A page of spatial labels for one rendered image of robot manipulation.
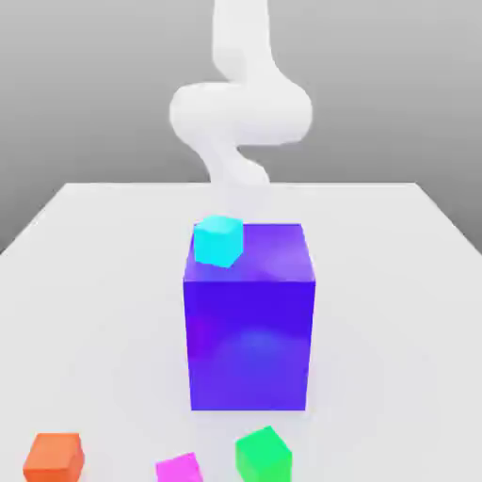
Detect small cyan cube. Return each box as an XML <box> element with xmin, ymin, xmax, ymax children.
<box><xmin>192</xmin><ymin>215</ymin><xmax>245</xmax><ymax>269</ymax></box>

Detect small green cube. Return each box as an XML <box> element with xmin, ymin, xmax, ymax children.
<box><xmin>234</xmin><ymin>425</ymin><xmax>294</xmax><ymax>482</ymax></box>

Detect small magenta cube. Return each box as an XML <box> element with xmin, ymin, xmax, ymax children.
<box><xmin>154</xmin><ymin>452</ymin><xmax>204</xmax><ymax>482</ymax></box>

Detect small orange cube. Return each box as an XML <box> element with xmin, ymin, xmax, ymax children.
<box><xmin>23</xmin><ymin>432</ymin><xmax>86</xmax><ymax>482</ymax></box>

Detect large blue box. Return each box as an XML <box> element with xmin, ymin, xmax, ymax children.
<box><xmin>183</xmin><ymin>222</ymin><xmax>316</xmax><ymax>412</ymax></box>

